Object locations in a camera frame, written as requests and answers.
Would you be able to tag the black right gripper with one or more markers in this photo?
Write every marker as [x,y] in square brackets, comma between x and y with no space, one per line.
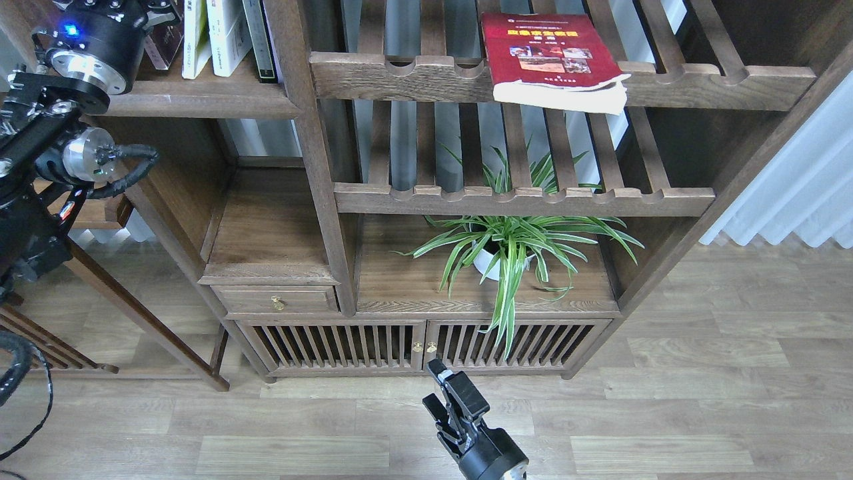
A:
[480,452]

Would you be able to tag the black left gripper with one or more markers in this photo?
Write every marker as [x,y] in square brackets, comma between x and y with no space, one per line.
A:
[101,42]

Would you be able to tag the yellow green book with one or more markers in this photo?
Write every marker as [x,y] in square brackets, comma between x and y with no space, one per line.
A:
[196,40]

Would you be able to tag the dark maroon book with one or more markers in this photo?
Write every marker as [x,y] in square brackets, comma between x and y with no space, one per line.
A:
[164,43]

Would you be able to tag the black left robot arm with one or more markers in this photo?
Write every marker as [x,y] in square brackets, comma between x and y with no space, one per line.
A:
[52,161]

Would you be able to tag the white upright book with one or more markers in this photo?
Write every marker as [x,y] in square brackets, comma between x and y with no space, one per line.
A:
[229,35]

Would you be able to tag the white plant pot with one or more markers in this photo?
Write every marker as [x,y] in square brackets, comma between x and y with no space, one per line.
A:
[488,263]

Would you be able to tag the green spider plant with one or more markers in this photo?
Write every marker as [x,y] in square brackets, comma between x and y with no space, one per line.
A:
[543,235]

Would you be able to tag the dark green upright book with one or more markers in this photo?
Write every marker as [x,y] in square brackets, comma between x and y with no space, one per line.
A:
[257,27]

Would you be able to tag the dark wooden bookshelf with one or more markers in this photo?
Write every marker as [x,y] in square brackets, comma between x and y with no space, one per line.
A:
[286,202]

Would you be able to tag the red book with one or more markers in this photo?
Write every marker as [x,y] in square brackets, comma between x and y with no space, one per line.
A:
[555,61]

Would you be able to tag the white curtain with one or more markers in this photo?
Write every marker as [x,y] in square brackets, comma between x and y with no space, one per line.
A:
[806,189]

